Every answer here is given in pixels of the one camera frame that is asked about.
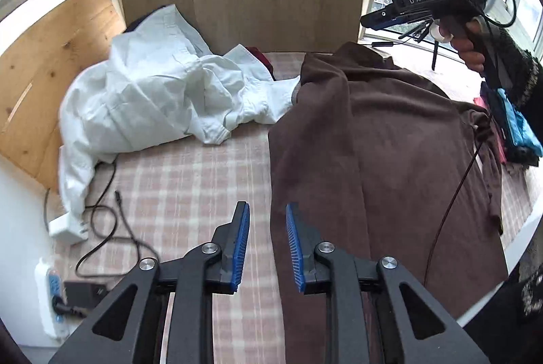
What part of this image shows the folded black garment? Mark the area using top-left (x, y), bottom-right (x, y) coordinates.
top-left (481, 81), bottom-right (539, 167)

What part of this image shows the black power adapter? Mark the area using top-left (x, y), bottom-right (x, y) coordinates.
top-left (63, 281), bottom-right (109, 309)

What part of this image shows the person's right hand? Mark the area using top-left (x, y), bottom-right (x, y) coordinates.
top-left (450, 18), bottom-right (487, 75)

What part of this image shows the black charging cable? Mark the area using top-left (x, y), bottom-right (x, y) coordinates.
top-left (75, 160), bottom-right (160, 277)

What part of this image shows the white shirt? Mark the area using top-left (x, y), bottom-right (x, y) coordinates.
top-left (57, 4), bottom-right (302, 220)

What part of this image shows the brown garment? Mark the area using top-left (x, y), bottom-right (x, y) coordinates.
top-left (267, 41), bottom-right (510, 364)

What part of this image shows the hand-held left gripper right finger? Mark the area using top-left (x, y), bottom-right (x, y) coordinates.
top-left (285, 203), bottom-right (490, 364)

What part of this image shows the white charger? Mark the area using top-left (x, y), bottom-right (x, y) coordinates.
top-left (48, 212), bottom-right (90, 246)

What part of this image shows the ring light cable with remote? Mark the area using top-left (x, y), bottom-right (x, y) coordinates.
top-left (367, 22), bottom-right (433, 49)

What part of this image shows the person's right forearm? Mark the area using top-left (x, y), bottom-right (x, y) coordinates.
top-left (492, 24), bottom-right (543, 123)

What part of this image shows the black power plug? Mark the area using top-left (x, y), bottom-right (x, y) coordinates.
top-left (51, 294), bottom-right (90, 318)

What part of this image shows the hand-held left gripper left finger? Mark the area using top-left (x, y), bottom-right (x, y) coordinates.
top-left (49, 201), bottom-right (251, 364)

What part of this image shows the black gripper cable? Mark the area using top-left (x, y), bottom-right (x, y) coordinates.
top-left (423, 0), bottom-right (518, 287)

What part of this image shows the pine wood panel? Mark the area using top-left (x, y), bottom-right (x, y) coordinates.
top-left (0, 0), bottom-right (128, 192)

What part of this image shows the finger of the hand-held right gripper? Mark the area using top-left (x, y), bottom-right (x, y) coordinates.
top-left (360, 3), bottom-right (429, 31)

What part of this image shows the folded pink garment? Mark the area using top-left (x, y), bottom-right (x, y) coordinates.
top-left (473, 94), bottom-right (507, 165)

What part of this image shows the white power strip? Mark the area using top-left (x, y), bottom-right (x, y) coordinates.
top-left (34, 258), bottom-right (71, 339)

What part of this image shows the dark red garment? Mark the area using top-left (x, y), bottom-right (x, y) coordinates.
top-left (244, 45), bottom-right (276, 82)

